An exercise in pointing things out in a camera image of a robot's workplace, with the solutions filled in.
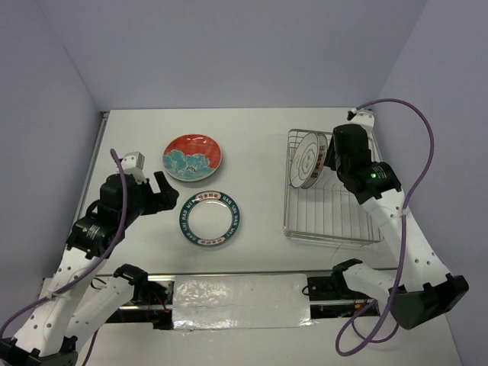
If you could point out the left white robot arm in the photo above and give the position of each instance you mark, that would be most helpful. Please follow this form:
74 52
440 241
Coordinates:
59 324

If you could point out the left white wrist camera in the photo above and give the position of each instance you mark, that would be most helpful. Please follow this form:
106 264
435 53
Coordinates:
133 164

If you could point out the silver foil tape sheet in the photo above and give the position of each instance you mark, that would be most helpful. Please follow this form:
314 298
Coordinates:
240 302

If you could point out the green rim lettered plate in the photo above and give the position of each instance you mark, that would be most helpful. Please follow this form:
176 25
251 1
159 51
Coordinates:
209 219

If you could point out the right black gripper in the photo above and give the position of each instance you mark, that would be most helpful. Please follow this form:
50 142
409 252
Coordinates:
330 158

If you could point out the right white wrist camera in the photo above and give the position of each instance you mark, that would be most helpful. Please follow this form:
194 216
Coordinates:
361 117

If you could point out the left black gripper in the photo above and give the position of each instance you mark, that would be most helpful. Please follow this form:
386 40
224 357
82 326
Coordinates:
168 195

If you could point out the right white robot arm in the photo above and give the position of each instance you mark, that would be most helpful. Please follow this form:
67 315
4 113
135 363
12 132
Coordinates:
423 287

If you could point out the black metal base rail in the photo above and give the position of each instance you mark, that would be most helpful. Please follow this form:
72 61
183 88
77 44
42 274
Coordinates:
155 308

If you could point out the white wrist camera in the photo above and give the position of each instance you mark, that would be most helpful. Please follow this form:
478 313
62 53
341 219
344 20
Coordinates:
133 164
361 117

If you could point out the white plate line drawing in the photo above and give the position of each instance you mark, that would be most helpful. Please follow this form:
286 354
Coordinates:
304 160

